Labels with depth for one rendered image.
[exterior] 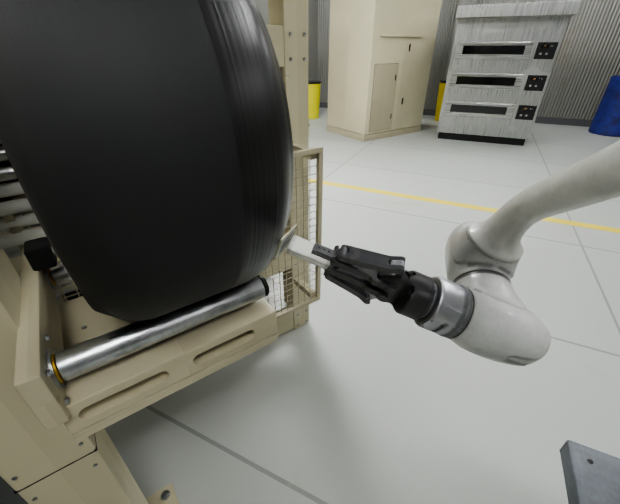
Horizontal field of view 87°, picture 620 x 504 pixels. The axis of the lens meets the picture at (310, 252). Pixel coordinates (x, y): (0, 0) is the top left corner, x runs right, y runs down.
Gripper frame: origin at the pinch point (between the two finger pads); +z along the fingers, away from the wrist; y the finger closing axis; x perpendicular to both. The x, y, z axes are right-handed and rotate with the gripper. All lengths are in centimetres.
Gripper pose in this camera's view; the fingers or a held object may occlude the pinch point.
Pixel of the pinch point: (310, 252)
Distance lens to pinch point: 52.0
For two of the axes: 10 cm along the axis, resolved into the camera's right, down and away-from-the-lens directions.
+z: -9.2, -3.8, -0.8
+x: 2.6, -7.6, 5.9
